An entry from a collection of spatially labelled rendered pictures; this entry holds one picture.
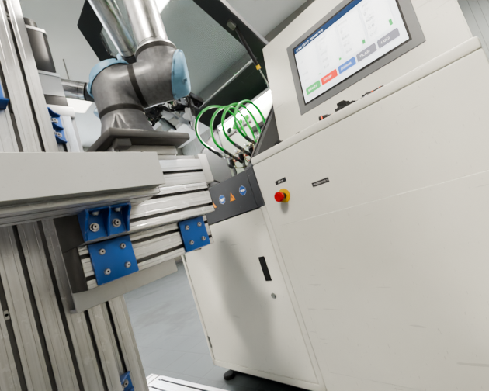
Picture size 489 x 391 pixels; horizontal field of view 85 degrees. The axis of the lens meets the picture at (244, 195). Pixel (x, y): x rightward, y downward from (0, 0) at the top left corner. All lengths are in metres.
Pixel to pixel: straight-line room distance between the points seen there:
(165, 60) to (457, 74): 0.69
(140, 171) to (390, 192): 0.63
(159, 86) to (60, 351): 0.66
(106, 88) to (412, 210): 0.84
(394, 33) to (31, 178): 1.07
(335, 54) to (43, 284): 1.18
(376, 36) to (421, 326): 0.93
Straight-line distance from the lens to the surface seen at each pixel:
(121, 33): 1.20
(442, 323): 0.91
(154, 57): 0.81
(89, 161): 0.52
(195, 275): 1.51
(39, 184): 0.48
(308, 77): 1.26
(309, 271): 1.00
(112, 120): 0.77
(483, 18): 8.55
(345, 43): 1.22
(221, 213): 1.21
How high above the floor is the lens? 0.76
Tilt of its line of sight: 5 degrees up
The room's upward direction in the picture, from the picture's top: 18 degrees counter-clockwise
